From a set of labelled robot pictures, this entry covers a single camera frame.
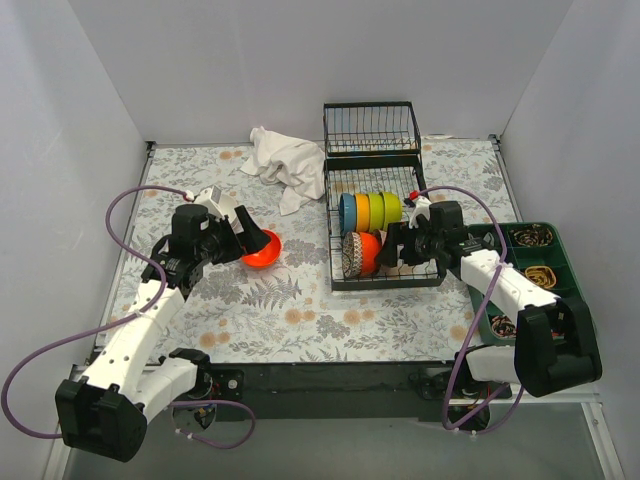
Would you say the lime green bowl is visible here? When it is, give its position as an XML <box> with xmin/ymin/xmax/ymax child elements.
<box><xmin>367</xmin><ymin>193</ymin><xmax>385</xmax><ymax>232</ymax></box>
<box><xmin>380</xmin><ymin>191</ymin><xmax>403</xmax><ymax>230</ymax></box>

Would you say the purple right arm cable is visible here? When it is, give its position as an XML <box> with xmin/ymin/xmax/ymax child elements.
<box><xmin>408</xmin><ymin>185</ymin><xmax>525</xmax><ymax>434</ymax></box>

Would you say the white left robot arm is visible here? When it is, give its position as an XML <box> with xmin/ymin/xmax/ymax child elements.
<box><xmin>55</xmin><ymin>203</ymin><xmax>270</xmax><ymax>462</ymax></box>

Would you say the black wire basket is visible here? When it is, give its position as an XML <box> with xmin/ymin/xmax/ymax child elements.
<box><xmin>323</xmin><ymin>101</ymin><xmax>421</xmax><ymax>157</ymax></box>

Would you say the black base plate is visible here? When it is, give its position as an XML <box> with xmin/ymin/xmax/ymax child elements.
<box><xmin>153</xmin><ymin>359</ymin><xmax>511</xmax><ymax>431</ymax></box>

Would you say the crumpled white cloth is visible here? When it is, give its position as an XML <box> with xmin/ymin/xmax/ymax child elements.
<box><xmin>241</xmin><ymin>127</ymin><xmax>325</xmax><ymax>216</ymax></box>

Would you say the yellow orange bowl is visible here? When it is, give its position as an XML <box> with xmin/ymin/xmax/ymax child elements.
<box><xmin>354</xmin><ymin>193</ymin><xmax>370</xmax><ymax>232</ymax></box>

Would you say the green compartment tray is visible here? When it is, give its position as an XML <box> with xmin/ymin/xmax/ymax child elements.
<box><xmin>478</xmin><ymin>222</ymin><xmax>583</xmax><ymax>345</ymax></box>

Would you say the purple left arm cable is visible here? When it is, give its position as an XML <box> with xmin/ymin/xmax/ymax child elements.
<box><xmin>0</xmin><ymin>185</ymin><xmax>257</xmax><ymax>449</ymax></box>

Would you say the black wire dish rack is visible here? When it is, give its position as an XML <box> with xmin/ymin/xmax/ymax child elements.
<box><xmin>322</xmin><ymin>154</ymin><xmax>448</xmax><ymax>294</ymax></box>

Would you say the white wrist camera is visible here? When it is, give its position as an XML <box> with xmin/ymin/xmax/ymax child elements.
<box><xmin>194</xmin><ymin>186</ymin><xmax>223</xmax><ymax>218</ymax></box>
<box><xmin>409</xmin><ymin>196</ymin><xmax>432</xmax><ymax>229</ymax></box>

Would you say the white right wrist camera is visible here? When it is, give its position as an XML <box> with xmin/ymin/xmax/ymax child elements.
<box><xmin>409</xmin><ymin>196</ymin><xmax>432</xmax><ymax>229</ymax></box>

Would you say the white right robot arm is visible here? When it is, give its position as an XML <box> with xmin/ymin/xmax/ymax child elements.
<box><xmin>376</xmin><ymin>198</ymin><xmax>603</xmax><ymax>398</ymax></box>

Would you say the dark patterned bowl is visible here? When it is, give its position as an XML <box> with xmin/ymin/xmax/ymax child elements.
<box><xmin>342</xmin><ymin>232</ymin><xmax>363</xmax><ymax>279</ymax></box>

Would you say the floral table mat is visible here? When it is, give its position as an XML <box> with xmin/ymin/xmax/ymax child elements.
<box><xmin>97</xmin><ymin>139</ymin><xmax>521</xmax><ymax>364</ymax></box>

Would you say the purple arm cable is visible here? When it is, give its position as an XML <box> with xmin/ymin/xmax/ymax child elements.
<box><xmin>0</xmin><ymin>185</ymin><xmax>257</xmax><ymax>449</ymax></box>
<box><xmin>408</xmin><ymin>185</ymin><xmax>525</xmax><ymax>434</ymax></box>

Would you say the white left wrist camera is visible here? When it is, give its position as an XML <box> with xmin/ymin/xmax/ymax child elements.
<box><xmin>194</xmin><ymin>186</ymin><xmax>223</xmax><ymax>218</ymax></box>

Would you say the blue bowl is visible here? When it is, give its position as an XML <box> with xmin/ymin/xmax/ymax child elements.
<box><xmin>338</xmin><ymin>193</ymin><xmax>357</xmax><ymax>235</ymax></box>

